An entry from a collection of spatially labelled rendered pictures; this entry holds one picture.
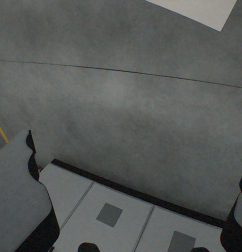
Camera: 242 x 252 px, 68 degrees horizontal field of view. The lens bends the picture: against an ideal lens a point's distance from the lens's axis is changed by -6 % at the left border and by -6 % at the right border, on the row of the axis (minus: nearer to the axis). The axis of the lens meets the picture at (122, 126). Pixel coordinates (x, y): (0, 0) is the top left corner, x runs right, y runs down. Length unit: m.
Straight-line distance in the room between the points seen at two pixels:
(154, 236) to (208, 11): 2.02
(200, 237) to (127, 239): 0.72
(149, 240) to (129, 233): 0.21
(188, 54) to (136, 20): 0.37
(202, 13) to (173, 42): 0.94
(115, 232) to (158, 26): 1.87
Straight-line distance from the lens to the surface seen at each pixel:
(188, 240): 2.15
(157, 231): 2.15
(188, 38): 1.19
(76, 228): 2.27
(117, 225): 2.19
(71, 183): 2.59
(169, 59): 1.25
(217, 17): 0.29
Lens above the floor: 1.14
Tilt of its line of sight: 42 degrees down
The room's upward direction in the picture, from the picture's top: 143 degrees counter-clockwise
